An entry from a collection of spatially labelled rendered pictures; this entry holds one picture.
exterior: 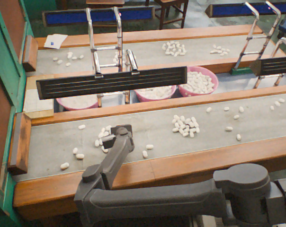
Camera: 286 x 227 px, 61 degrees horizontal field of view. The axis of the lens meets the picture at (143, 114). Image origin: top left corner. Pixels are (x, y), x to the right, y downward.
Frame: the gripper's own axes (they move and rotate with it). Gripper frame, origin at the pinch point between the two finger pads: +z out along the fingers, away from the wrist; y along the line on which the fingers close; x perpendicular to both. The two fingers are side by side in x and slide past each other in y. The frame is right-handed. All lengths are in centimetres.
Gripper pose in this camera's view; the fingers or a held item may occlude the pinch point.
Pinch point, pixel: (119, 128)
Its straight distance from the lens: 126.7
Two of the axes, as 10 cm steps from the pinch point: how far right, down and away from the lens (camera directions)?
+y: -9.7, 1.3, -1.9
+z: -2.1, -1.6, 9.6
